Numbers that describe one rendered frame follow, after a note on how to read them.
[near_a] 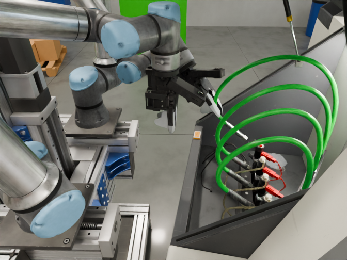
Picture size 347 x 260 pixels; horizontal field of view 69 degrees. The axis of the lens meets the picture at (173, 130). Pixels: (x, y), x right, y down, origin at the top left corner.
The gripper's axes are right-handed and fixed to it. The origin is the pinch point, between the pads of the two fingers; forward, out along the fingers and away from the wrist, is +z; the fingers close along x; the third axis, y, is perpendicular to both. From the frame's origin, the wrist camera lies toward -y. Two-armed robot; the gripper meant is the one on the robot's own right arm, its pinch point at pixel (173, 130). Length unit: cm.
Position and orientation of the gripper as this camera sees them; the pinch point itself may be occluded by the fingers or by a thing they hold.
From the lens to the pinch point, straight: 78.2
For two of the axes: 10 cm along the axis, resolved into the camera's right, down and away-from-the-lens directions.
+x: -1.9, 5.7, -8.0
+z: 0.0, 8.1, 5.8
